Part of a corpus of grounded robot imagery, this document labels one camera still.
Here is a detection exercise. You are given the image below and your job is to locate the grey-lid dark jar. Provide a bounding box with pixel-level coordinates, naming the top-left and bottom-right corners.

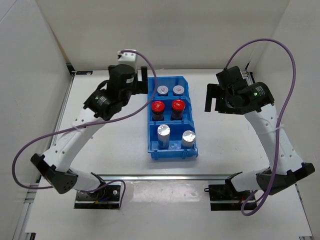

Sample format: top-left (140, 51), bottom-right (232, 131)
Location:
top-left (157, 85), bottom-right (169, 97)
top-left (172, 85), bottom-right (185, 96)

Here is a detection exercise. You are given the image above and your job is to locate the red-lid sauce jar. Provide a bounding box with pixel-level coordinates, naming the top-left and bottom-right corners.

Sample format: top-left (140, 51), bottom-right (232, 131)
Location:
top-left (171, 99), bottom-right (186, 120)
top-left (151, 100), bottom-right (165, 121)

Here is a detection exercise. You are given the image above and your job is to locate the silver-lid spice bottle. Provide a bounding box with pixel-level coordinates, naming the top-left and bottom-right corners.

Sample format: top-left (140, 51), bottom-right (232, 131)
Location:
top-left (181, 130), bottom-right (196, 149)
top-left (157, 124), bottom-right (171, 149)

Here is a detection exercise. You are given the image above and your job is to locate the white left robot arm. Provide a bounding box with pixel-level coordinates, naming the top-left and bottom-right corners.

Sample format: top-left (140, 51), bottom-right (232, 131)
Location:
top-left (30, 64), bottom-right (148, 200)

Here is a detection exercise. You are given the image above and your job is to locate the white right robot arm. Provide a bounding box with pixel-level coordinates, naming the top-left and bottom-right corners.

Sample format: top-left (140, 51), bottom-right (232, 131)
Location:
top-left (205, 81), bottom-right (315, 200)

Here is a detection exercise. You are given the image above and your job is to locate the blue three-compartment plastic bin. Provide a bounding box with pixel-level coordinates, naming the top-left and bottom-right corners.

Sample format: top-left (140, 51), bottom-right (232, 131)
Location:
top-left (147, 76), bottom-right (198, 160)

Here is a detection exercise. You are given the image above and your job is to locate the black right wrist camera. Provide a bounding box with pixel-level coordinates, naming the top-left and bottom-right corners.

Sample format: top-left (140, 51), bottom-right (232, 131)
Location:
top-left (216, 66), bottom-right (246, 90)

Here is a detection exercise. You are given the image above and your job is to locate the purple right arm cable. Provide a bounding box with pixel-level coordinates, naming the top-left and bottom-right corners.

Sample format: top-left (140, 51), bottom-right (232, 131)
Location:
top-left (223, 38), bottom-right (297, 216)

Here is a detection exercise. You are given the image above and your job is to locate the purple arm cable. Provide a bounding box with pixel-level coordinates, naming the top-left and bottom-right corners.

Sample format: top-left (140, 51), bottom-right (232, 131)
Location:
top-left (223, 38), bottom-right (297, 216)
top-left (11, 49), bottom-right (158, 210)

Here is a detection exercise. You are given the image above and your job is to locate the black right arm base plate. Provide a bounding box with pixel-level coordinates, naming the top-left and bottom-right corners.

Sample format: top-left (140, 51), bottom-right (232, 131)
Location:
top-left (203, 184), bottom-right (251, 212)

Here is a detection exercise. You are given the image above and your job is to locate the aluminium front table rail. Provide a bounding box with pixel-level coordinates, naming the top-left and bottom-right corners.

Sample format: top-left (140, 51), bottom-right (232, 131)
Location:
top-left (39, 173), bottom-right (286, 182)

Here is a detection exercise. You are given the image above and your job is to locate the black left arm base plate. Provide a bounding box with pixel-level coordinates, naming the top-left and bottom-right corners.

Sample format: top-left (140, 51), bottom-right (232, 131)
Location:
top-left (73, 180), bottom-right (126, 210)

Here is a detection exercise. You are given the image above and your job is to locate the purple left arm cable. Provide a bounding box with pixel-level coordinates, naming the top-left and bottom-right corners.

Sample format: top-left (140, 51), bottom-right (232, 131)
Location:
top-left (11, 49), bottom-right (158, 210)

